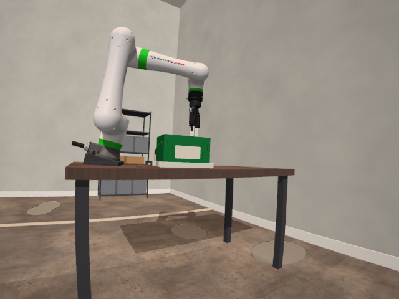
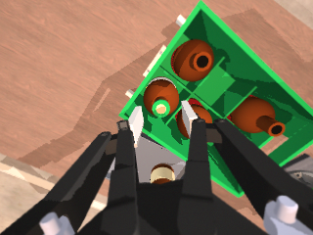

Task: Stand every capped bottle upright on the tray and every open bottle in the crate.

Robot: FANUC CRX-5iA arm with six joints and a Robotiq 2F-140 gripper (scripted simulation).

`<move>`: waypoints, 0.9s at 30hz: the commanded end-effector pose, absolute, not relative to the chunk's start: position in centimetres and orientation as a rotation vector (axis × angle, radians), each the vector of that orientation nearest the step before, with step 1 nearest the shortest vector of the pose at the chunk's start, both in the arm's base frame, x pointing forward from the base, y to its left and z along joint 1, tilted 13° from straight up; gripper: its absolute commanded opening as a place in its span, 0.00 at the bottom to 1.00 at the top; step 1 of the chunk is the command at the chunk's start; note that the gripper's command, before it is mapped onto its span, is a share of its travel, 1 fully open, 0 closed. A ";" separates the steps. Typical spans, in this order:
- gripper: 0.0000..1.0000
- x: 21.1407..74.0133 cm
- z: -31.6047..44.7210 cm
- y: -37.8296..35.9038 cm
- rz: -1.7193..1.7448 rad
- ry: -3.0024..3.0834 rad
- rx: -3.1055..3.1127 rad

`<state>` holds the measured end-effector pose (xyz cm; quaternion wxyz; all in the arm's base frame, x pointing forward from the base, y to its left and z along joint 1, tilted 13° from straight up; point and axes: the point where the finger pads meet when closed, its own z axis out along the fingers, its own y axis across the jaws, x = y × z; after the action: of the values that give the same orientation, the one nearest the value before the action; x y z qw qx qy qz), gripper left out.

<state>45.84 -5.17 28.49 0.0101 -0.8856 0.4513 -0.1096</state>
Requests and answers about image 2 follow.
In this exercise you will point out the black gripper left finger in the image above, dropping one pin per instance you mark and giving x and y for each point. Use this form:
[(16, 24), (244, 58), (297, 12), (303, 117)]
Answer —
[(64, 208)]

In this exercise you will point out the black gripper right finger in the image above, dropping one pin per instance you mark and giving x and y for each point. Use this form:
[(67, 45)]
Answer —
[(284, 203)]

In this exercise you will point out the green divided crate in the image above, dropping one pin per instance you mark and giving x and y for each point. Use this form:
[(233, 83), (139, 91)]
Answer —
[(237, 71)]

